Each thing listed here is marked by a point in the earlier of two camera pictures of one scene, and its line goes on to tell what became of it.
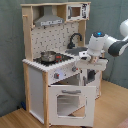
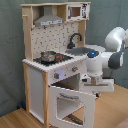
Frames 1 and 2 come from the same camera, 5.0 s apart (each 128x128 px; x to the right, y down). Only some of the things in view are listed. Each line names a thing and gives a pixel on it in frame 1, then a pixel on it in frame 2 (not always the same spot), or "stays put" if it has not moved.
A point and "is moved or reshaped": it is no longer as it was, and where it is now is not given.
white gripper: (91, 54) → (96, 83)
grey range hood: (48, 18) stays put
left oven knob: (56, 75) stays put
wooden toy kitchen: (59, 93) stays put
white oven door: (72, 105) is moved or reshaped
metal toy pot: (48, 56) stays put
